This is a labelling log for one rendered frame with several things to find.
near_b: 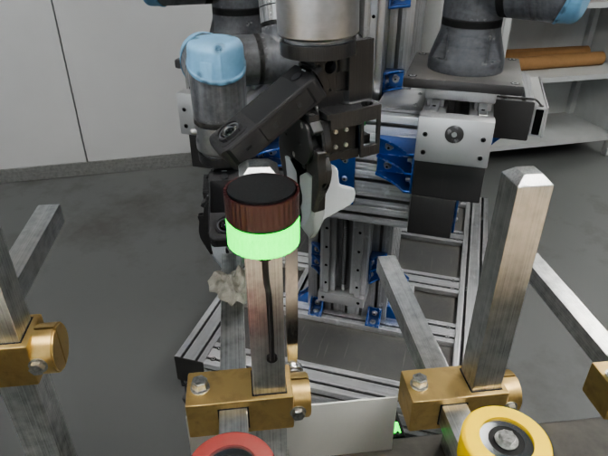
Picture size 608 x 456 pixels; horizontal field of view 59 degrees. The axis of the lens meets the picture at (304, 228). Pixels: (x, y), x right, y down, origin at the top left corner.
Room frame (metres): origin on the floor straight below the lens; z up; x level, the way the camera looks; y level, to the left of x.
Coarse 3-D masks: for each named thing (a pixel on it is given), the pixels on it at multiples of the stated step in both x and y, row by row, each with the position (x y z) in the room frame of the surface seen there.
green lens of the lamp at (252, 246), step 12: (228, 228) 0.37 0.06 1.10; (288, 228) 0.36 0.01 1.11; (228, 240) 0.37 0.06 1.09; (240, 240) 0.36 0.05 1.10; (252, 240) 0.35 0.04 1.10; (264, 240) 0.35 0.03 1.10; (276, 240) 0.35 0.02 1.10; (288, 240) 0.36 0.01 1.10; (240, 252) 0.36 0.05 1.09; (252, 252) 0.35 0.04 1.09; (264, 252) 0.35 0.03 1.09; (276, 252) 0.35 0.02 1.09; (288, 252) 0.36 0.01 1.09
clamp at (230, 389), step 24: (216, 384) 0.43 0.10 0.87; (240, 384) 0.43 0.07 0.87; (288, 384) 0.43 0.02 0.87; (192, 408) 0.39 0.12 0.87; (216, 408) 0.40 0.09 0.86; (240, 408) 0.40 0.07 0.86; (264, 408) 0.40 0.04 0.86; (288, 408) 0.41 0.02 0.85; (192, 432) 0.39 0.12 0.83; (216, 432) 0.40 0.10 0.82
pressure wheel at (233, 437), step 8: (232, 432) 0.33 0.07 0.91; (240, 432) 0.33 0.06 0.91; (208, 440) 0.32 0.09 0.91; (216, 440) 0.32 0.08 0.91; (224, 440) 0.32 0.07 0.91; (232, 440) 0.32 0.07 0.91; (240, 440) 0.32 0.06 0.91; (248, 440) 0.32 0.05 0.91; (256, 440) 0.32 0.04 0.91; (200, 448) 0.32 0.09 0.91; (208, 448) 0.32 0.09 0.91; (216, 448) 0.32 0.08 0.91; (224, 448) 0.32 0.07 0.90; (232, 448) 0.32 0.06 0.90; (240, 448) 0.32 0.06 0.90; (248, 448) 0.32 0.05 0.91; (256, 448) 0.32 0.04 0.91; (264, 448) 0.32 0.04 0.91
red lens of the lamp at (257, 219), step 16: (224, 192) 0.38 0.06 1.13; (224, 208) 0.37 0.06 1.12; (240, 208) 0.36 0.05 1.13; (256, 208) 0.35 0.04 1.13; (272, 208) 0.35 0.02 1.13; (288, 208) 0.36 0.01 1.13; (240, 224) 0.36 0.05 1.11; (256, 224) 0.35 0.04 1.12; (272, 224) 0.35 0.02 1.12; (288, 224) 0.36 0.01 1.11
